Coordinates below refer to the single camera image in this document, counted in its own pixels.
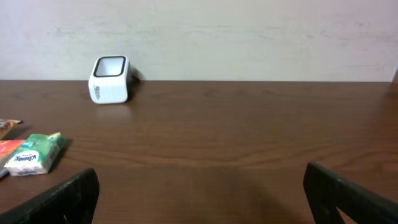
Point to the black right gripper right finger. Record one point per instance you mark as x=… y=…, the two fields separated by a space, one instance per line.
x=328 y=194

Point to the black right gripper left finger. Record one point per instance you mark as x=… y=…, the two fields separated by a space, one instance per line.
x=72 y=201

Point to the green tissue pack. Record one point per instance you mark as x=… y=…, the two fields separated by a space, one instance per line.
x=36 y=155

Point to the orange tissue pack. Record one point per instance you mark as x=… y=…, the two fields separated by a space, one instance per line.
x=7 y=149

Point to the yellow snack bag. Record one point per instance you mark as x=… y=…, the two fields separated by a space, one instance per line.
x=6 y=125

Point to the white barcode scanner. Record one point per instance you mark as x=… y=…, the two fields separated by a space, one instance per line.
x=110 y=80

